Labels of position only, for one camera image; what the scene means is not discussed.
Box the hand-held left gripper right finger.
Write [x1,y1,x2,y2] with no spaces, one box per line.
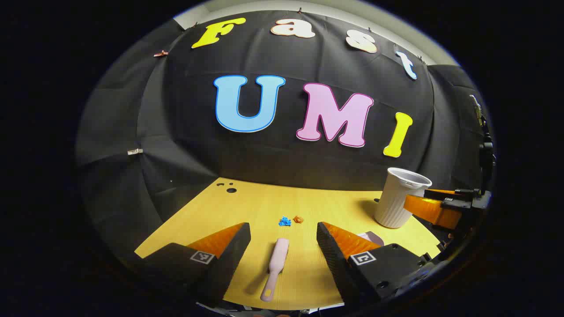
[316,221,432,309]

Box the white ribbed garbage bin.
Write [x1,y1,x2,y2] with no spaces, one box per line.
[374,167,433,229]

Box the pink dustpan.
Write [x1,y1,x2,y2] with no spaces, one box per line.
[358,231,385,246]

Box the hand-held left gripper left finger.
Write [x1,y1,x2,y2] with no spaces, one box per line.
[134,222,252,308]

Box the small pink broom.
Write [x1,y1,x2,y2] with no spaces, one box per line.
[260,238,290,302]

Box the wooden desktop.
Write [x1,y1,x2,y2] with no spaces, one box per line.
[134,177,441,311]

